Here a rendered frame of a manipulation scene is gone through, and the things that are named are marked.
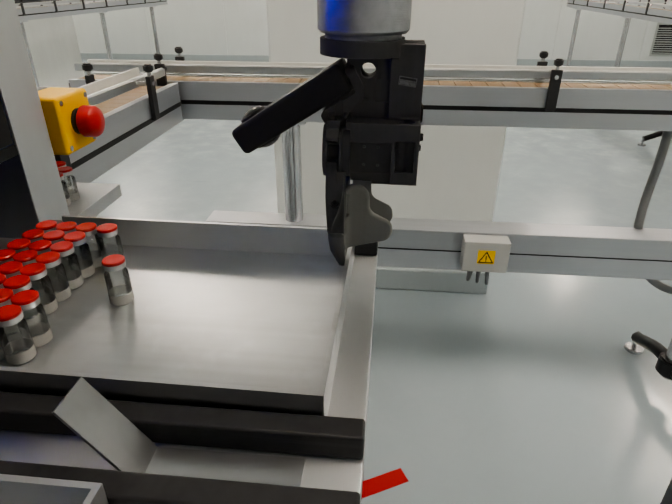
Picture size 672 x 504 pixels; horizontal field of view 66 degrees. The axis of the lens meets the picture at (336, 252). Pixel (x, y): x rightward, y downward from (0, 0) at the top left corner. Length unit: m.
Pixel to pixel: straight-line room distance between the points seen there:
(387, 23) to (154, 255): 0.36
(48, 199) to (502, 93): 0.99
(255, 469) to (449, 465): 1.21
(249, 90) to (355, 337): 0.97
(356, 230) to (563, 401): 1.40
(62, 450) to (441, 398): 1.41
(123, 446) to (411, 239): 1.17
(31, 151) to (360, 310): 0.42
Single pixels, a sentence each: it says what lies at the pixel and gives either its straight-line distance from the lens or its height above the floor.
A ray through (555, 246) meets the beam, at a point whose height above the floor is 0.52.
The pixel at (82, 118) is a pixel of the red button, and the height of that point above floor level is 1.00.
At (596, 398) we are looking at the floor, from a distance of 1.87.
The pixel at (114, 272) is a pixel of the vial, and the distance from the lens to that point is 0.52.
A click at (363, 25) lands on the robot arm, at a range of 0.42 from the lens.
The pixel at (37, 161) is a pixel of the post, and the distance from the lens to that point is 0.71.
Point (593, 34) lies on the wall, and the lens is 8.92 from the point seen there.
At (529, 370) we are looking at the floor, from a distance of 1.90.
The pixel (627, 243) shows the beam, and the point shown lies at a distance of 1.58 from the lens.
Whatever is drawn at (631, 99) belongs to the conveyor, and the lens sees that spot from 1.42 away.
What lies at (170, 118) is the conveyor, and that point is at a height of 0.87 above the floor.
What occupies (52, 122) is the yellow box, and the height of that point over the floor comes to 1.00.
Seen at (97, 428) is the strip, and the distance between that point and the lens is 0.36.
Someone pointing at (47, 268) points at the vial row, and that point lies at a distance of 0.56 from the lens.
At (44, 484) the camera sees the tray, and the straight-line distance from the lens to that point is 0.35.
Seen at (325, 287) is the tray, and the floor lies 0.88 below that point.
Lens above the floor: 1.16
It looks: 28 degrees down
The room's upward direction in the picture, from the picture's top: straight up
